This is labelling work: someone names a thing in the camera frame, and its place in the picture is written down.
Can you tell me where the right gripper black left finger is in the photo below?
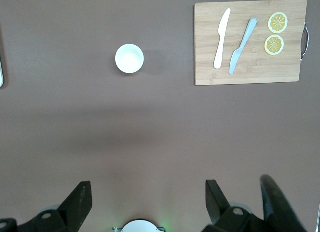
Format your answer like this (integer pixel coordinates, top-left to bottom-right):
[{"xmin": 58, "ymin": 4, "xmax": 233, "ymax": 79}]
[{"xmin": 0, "ymin": 180, "xmax": 94, "ymax": 232}]

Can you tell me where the white plastic knife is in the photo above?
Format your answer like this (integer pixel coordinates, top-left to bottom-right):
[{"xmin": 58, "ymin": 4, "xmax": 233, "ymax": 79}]
[{"xmin": 213, "ymin": 8, "xmax": 232, "ymax": 70}]

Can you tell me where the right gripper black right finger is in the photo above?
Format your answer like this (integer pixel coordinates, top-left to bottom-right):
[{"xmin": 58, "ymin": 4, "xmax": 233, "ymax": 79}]
[{"xmin": 201, "ymin": 179, "xmax": 271, "ymax": 232}]

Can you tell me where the bamboo cutting board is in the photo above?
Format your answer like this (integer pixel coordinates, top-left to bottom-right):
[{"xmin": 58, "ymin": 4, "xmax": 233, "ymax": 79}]
[{"xmin": 194, "ymin": 0, "xmax": 311, "ymax": 87}]

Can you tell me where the white IKEA cup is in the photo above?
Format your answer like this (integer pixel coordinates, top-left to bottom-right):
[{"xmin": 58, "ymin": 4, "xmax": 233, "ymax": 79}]
[{"xmin": 115, "ymin": 43, "xmax": 145, "ymax": 74}]

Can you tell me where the grey plastic knife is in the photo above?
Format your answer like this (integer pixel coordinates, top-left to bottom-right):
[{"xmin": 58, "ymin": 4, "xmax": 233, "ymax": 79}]
[{"xmin": 228, "ymin": 17, "xmax": 258, "ymax": 76}]

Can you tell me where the cream bear print tray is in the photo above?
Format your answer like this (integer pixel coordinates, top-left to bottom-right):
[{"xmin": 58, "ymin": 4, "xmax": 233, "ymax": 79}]
[{"xmin": 0, "ymin": 50, "xmax": 5, "ymax": 89}]

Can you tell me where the yellow lemon slice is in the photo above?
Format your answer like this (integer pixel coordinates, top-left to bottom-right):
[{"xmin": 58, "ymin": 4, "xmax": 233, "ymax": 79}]
[
  {"xmin": 268, "ymin": 11, "xmax": 289, "ymax": 35},
  {"xmin": 264, "ymin": 34, "xmax": 285, "ymax": 56}
]

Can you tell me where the brown table mat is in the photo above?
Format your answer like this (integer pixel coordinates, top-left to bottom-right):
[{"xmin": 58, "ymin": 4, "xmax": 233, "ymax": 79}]
[{"xmin": 0, "ymin": 0, "xmax": 320, "ymax": 232}]

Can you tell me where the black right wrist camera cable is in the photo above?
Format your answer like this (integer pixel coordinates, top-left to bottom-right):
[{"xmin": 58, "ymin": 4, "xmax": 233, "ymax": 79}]
[{"xmin": 259, "ymin": 174, "xmax": 309, "ymax": 232}]

